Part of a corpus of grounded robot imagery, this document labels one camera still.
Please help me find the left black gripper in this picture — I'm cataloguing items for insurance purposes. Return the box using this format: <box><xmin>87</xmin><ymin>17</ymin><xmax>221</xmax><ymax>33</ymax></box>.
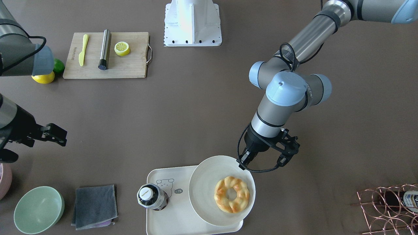
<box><xmin>237</xmin><ymin>125</ymin><xmax>273</xmax><ymax>171</ymax></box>

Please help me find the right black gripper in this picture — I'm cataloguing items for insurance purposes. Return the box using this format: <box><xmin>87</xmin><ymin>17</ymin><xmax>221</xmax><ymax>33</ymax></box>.
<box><xmin>9</xmin><ymin>108</ymin><xmax>68</xmax><ymax>147</ymax></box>

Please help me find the white round plate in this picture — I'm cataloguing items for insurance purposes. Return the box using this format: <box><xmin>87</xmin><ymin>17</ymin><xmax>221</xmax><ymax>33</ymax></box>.
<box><xmin>189</xmin><ymin>156</ymin><xmax>256</xmax><ymax>226</ymax></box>

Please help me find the glazed twisted donut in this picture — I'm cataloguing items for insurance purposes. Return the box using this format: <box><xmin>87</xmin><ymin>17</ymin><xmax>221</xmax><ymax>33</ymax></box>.
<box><xmin>214</xmin><ymin>176</ymin><xmax>250</xmax><ymax>213</ymax></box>

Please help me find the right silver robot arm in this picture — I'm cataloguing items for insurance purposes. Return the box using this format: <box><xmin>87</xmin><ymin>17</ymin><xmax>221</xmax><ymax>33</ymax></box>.
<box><xmin>0</xmin><ymin>1</ymin><xmax>68</xmax><ymax>163</ymax></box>

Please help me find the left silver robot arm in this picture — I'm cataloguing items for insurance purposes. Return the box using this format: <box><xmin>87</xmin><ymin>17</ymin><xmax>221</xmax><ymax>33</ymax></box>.
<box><xmin>236</xmin><ymin>0</ymin><xmax>418</xmax><ymax>173</ymax></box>

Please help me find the white rectangular tray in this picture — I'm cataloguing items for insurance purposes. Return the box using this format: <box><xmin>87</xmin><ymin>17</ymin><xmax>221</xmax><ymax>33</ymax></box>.
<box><xmin>146</xmin><ymin>165</ymin><xmax>243</xmax><ymax>235</ymax></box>

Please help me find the whole yellow lemon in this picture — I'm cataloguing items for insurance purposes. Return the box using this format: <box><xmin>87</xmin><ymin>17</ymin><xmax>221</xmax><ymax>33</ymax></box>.
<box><xmin>31</xmin><ymin>71</ymin><xmax>55</xmax><ymax>84</ymax></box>

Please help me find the green lime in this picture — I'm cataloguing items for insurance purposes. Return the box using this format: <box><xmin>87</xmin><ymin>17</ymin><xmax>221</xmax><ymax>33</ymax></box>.
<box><xmin>53</xmin><ymin>58</ymin><xmax>65</xmax><ymax>74</ymax></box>

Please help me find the mint green bowl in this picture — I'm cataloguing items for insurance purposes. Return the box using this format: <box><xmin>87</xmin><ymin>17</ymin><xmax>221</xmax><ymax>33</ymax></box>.
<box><xmin>13</xmin><ymin>186</ymin><xmax>65</xmax><ymax>235</ymax></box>

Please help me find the yellow plastic knife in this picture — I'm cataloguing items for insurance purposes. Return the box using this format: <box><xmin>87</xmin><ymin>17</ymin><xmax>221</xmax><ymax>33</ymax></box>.
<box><xmin>78</xmin><ymin>34</ymin><xmax>89</xmax><ymax>67</ymax></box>

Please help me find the steel cylinder muddler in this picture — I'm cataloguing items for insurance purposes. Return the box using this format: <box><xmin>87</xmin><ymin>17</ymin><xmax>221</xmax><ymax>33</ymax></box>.
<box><xmin>98</xmin><ymin>29</ymin><xmax>111</xmax><ymax>71</ymax></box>

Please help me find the grey folded cloth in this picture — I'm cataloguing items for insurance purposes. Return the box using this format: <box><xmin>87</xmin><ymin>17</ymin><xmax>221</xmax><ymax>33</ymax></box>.
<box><xmin>71</xmin><ymin>184</ymin><xmax>118</xmax><ymax>230</ymax></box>

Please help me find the dark sauce bottle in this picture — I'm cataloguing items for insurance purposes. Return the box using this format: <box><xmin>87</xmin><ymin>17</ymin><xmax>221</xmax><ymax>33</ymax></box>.
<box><xmin>137</xmin><ymin>183</ymin><xmax>169</xmax><ymax>211</ymax></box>

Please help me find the wooden cutting board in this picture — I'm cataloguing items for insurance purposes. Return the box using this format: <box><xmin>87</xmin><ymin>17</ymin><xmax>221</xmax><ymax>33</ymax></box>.
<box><xmin>63</xmin><ymin>32</ymin><xmax>152</xmax><ymax>79</ymax></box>

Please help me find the half lemon slice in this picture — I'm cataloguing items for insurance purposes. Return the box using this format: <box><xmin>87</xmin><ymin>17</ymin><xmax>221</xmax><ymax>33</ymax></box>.
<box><xmin>114</xmin><ymin>41</ymin><xmax>131</xmax><ymax>56</ymax></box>

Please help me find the water bottle in rack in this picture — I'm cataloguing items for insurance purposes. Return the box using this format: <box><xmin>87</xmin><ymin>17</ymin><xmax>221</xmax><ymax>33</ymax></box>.
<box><xmin>399</xmin><ymin>191</ymin><xmax>418</xmax><ymax>214</ymax></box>

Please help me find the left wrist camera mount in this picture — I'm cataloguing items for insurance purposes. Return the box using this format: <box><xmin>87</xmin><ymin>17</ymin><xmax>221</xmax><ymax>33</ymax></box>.
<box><xmin>270</xmin><ymin>128</ymin><xmax>300</xmax><ymax>167</ymax></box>

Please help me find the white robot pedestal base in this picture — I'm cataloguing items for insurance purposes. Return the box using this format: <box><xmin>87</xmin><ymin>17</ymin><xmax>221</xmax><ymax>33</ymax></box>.
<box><xmin>163</xmin><ymin>0</ymin><xmax>222</xmax><ymax>47</ymax></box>

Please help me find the copper wire bottle rack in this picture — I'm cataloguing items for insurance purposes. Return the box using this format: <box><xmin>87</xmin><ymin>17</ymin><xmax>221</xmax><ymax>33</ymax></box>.
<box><xmin>354</xmin><ymin>183</ymin><xmax>418</xmax><ymax>235</ymax></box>

